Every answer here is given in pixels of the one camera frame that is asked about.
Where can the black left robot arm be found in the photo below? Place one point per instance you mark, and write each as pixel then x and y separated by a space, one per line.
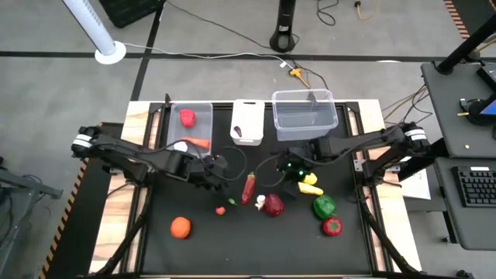
pixel 124 153

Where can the dark laptop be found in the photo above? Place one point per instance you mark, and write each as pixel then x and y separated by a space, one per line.
pixel 490 73

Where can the silver mounting bracket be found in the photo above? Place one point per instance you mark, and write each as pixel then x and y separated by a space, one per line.
pixel 359 165

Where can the black floor stand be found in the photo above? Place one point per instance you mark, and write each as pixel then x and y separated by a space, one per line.
pixel 284 38

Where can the black aluminium table frame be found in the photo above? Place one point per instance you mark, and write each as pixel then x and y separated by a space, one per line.
pixel 354 114

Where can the yellow lemon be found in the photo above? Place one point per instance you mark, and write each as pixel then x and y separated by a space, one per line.
pixel 310 178

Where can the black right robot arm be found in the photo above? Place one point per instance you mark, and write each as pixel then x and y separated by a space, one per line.
pixel 368 143

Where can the clear plastic bin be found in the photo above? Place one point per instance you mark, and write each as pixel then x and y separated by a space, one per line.
pixel 302 116

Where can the black slanted pole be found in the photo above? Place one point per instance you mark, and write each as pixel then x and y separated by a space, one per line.
pixel 465 46

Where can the small purple eggplant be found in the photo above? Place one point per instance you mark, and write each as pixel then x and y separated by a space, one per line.
pixel 238 131

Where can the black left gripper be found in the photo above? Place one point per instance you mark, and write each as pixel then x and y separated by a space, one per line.
pixel 209 170

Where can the red tomato with green stem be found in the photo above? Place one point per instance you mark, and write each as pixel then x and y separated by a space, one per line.
pixel 332 226

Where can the grey desk top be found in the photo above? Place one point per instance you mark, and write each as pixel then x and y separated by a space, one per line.
pixel 445 116
pixel 472 228

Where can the small red strawberry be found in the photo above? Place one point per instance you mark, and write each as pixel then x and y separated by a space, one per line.
pixel 220 210

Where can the small white mushroom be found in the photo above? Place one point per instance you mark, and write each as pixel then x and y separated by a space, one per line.
pixel 260 201

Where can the grey metal stand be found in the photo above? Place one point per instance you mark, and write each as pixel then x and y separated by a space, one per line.
pixel 23 186

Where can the black crate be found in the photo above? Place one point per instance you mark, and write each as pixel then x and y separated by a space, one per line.
pixel 128 11

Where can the red bell pepper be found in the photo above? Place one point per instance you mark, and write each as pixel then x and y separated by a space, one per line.
pixel 187 118

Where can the black keyboard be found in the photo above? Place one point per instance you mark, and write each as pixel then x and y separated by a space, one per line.
pixel 478 188

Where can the white tower fan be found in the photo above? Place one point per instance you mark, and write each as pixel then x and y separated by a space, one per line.
pixel 93 27

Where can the white paper sheet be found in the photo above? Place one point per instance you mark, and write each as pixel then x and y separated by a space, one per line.
pixel 418 188

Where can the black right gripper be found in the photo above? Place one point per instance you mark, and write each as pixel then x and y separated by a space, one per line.
pixel 296 157

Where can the white plastic basket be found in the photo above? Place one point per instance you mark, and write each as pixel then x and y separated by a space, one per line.
pixel 250 116

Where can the red chili pepper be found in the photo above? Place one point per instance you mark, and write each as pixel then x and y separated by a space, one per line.
pixel 249 188

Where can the yellow plug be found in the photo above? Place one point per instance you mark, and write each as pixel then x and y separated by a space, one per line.
pixel 296 72

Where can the orange fruit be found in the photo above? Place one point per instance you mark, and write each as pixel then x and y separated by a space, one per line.
pixel 180 227

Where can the orange carrot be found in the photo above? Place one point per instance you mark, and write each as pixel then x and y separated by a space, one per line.
pixel 195 142

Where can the black table mat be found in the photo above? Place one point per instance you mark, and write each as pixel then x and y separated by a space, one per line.
pixel 252 248

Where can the black hazard-striped floor mat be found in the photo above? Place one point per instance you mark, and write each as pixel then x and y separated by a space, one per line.
pixel 476 11
pixel 83 232

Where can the black monitor stand base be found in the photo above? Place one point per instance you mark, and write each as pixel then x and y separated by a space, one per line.
pixel 474 110

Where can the small green pea pod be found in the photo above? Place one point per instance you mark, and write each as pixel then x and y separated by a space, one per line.
pixel 231 201

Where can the frosted plastic bin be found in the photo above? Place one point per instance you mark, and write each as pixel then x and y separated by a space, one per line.
pixel 201 128

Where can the green bell pepper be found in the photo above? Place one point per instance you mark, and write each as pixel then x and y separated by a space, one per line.
pixel 324 206

